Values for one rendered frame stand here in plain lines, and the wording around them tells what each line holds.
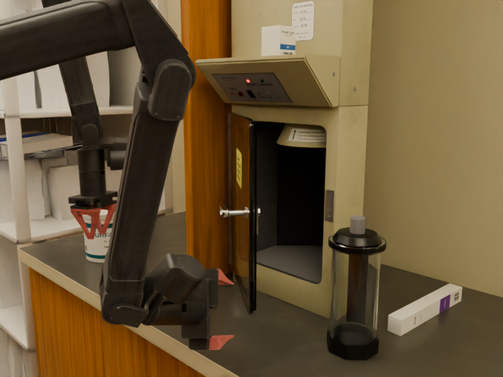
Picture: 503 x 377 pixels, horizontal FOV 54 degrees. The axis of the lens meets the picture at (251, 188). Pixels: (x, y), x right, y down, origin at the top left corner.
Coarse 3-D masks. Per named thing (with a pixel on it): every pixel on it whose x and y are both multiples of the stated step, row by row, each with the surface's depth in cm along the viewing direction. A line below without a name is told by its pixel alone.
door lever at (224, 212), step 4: (220, 200) 107; (220, 204) 104; (224, 204) 104; (220, 208) 102; (224, 208) 101; (244, 208) 101; (220, 212) 99; (224, 212) 99; (228, 212) 99; (232, 212) 100; (236, 212) 100; (240, 212) 100; (244, 212) 100; (224, 216) 99; (228, 216) 100; (244, 216) 101
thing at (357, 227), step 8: (352, 216) 94; (360, 216) 94; (352, 224) 93; (360, 224) 92; (336, 232) 95; (344, 232) 94; (352, 232) 93; (360, 232) 93; (368, 232) 94; (376, 232) 94; (336, 240) 93; (344, 240) 91; (352, 240) 91; (360, 240) 90; (368, 240) 90; (376, 240) 91
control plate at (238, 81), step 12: (228, 84) 112; (240, 84) 110; (252, 84) 107; (264, 84) 105; (276, 84) 102; (228, 96) 117; (240, 96) 114; (264, 96) 109; (276, 96) 106; (288, 96) 104
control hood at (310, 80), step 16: (208, 64) 110; (224, 64) 107; (240, 64) 104; (256, 64) 101; (272, 64) 98; (288, 64) 95; (304, 64) 93; (320, 64) 95; (336, 64) 98; (208, 80) 116; (288, 80) 99; (304, 80) 97; (320, 80) 95; (336, 80) 99; (224, 96) 119; (304, 96) 101; (320, 96) 98; (336, 96) 100
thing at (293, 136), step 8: (288, 128) 115; (296, 128) 113; (304, 128) 112; (312, 128) 112; (320, 128) 112; (280, 136) 118; (288, 136) 114; (296, 136) 113; (304, 136) 112; (312, 136) 111; (320, 136) 111; (280, 144) 116; (288, 144) 114; (296, 144) 112; (304, 144) 111; (312, 144) 111; (320, 144) 111
